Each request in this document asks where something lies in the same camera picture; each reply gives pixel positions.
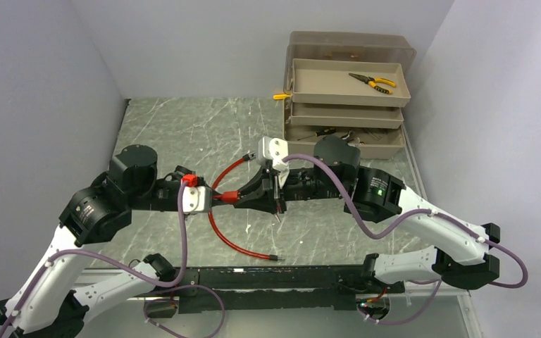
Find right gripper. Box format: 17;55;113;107
235;164;348;212

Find red cable lock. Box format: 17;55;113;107
207;151;285;262

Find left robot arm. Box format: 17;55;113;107
0;145;198;337

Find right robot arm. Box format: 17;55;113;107
234;135;500;292

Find tools in bottom tray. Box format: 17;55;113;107
296;127;395;145

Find beige tiered toolbox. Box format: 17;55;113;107
282;31;416;159

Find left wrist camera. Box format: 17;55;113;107
181;174;213;214

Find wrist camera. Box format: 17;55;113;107
181;174;213;214
256;136;289;174

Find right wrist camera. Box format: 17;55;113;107
256;136;289;174

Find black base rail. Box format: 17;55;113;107
147;265;405;314

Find yellow handled screwdriver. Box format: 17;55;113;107
273;94;291;101

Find yellow handled pliers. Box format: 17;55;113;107
349;73;397;95

